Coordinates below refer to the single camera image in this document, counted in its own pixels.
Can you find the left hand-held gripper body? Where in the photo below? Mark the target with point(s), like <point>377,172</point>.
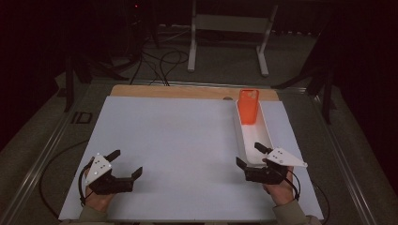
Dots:
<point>98,168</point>

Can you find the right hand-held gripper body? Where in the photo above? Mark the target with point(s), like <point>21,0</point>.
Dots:
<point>283,158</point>

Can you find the long white plastic tray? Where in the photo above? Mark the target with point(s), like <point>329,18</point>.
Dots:
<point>256,134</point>

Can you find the orange phone case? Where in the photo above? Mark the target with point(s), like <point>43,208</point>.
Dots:
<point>248,109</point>

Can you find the person's left hand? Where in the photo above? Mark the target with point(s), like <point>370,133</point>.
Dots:
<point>98,201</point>

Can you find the person's right hand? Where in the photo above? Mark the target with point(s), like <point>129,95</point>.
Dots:
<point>281,193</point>

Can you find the white table mat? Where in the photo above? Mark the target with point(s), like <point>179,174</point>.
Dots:
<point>175,150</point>

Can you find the black tripod stand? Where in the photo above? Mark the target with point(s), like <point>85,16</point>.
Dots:
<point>327,93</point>
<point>70,84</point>

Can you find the white metal stand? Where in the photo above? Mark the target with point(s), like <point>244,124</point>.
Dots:
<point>231,23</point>

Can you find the metal floor rail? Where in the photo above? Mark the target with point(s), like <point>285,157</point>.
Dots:
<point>347,168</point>
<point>34,168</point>
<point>194,83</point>

